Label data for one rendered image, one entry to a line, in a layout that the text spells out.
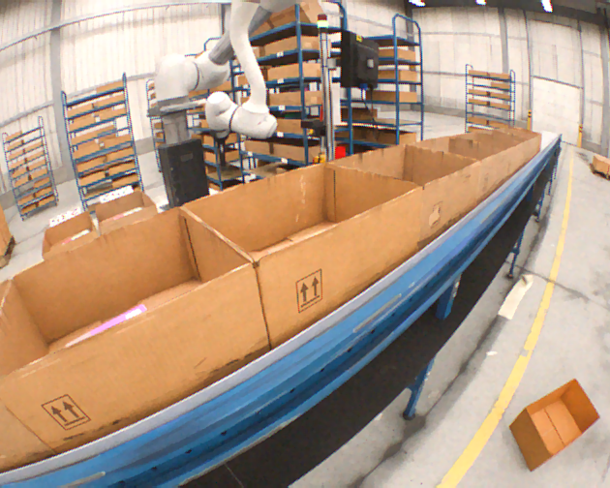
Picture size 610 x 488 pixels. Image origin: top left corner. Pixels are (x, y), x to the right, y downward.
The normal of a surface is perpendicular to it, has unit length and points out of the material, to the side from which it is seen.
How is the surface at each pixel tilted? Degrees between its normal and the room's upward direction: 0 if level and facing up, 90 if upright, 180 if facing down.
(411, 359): 0
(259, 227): 89
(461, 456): 0
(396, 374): 0
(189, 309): 90
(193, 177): 90
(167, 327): 90
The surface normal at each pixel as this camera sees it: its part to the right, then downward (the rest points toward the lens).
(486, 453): -0.06, -0.87
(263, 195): 0.64, 0.33
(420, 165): -0.76, 0.35
